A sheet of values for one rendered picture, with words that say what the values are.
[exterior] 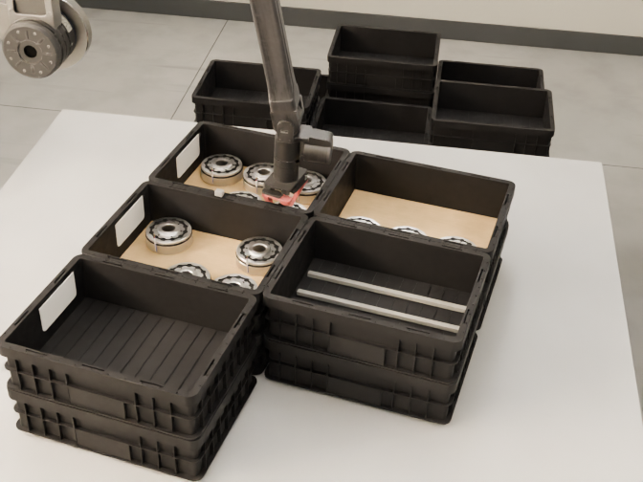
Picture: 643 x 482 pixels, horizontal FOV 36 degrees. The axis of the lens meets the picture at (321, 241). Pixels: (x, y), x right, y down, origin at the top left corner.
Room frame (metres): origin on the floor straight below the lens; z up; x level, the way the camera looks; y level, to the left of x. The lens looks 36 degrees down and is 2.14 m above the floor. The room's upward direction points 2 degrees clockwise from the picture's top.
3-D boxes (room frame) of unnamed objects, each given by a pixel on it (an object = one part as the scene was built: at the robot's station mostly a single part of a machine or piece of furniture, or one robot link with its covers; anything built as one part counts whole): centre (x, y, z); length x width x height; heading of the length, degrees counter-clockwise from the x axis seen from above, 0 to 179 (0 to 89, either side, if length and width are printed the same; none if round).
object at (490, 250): (1.85, -0.21, 0.92); 0.40 x 0.30 x 0.02; 72
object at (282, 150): (1.87, 0.08, 1.04); 0.07 x 0.06 x 0.07; 83
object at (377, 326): (1.57, -0.12, 0.92); 0.40 x 0.30 x 0.02; 72
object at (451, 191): (1.85, -0.21, 0.87); 0.40 x 0.30 x 0.11; 72
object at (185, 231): (1.79, 0.34, 0.86); 0.10 x 0.10 x 0.01
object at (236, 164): (2.08, 0.25, 0.86); 0.10 x 0.10 x 0.01
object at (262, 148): (1.98, 0.17, 0.87); 0.40 x 0.30 x 0.11; 72
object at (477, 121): (2.96, -0.56, 0.37); 0.40 x 0.30 x 0.45; 83
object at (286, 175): (1.88, 0.08, 0.98); 0.10 x 0.07 x 0.07; 157
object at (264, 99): (3.06, 0.24, 0.37); 0.40 x 0.30 x 0.45; 83
